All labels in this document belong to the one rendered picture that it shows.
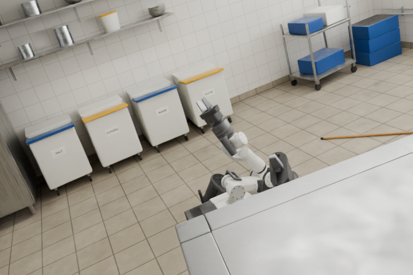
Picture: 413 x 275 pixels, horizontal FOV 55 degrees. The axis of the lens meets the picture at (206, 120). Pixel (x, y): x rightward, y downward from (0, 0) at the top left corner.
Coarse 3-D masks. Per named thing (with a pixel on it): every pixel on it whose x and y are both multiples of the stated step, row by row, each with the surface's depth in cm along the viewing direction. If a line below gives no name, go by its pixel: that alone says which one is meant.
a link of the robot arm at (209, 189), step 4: (208, 184) 182; (208, 188) 181; (212, 188) 179; (208, 192) 181; (212, 192) 179; (216, 192) 178; (204, 196) 184; (208, 196) 181; (212, 196) 180; (204, 200) 184; (208, 200) 182
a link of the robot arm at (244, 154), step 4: (244, 148) 193; (224, 152) 187; (228, 152) 187; (240, 152) 193; (244, 152) 190; (248, 152) 188; (228, 156) 189; (232, 156) 188; (236, 156) 190; (240, 156) 191; (244, 156) 189; (248, 156) 188; (236, 160) 190; (240, 160) 190; (244, 160) 190
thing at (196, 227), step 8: (200, 216) 38; (184, 224) 37; (192, 224) 37; (200, 224) 37; (176, 232) 37; (184, 232) 36; (192, 232) 36; (200, 232) 36; (208, 232) 35; (184, 240) 35
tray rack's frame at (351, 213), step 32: (352, 160) 40; (384, 160) 38; (288, 192) 38; (320, 192) 36; (352, 192) 35; (384, 192) 34; (224, 224) 36; (256, 224) 35; (288, 224) 34; (320, 224) 32; (352, 224) 32; (384, 224) 31; (192, 256) 33; (224, 256) 32; (256, 256) 31; (288, 256) 30; (320, 256) 29; (352, 256) 29; (384, 256) 28
